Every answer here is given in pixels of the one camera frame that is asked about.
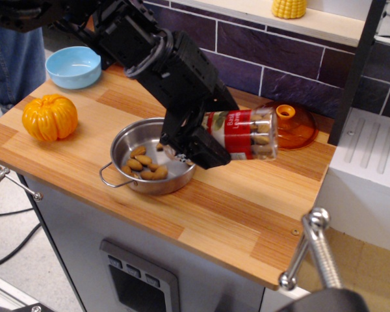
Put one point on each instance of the white dish drainer sink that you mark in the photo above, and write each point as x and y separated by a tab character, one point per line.
364	148

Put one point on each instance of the person leg blue jeans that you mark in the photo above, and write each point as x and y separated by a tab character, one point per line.
22	65

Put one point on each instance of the grey oven control panel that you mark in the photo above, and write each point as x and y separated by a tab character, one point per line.
139	285

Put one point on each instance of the light blue bowl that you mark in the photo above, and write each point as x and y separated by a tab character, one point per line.
74	67

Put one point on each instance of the stainless steel pot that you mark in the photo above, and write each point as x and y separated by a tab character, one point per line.
143	138

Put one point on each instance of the orange toy pumpkin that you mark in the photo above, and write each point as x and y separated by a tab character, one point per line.
50	118

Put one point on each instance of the chrome clamp screw right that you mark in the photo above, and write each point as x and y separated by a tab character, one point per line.
314	242

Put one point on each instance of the black shelf post right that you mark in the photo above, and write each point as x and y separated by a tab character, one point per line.
362	53

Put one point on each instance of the brown almond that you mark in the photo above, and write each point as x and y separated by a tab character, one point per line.
147	175
143	159
127	170
153	167
160	173
135	165

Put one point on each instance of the light wooden shelf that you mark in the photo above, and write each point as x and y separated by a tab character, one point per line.
341	21

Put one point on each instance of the clear almond jar red label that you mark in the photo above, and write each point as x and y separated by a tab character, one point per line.
245	134

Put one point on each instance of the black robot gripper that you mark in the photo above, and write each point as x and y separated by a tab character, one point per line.
185	82

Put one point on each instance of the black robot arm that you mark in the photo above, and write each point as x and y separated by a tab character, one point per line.
122	32

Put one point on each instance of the yellow toy corn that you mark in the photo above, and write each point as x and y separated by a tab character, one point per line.
289	9

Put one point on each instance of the orange glass pot lid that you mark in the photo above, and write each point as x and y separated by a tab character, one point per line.
297	127

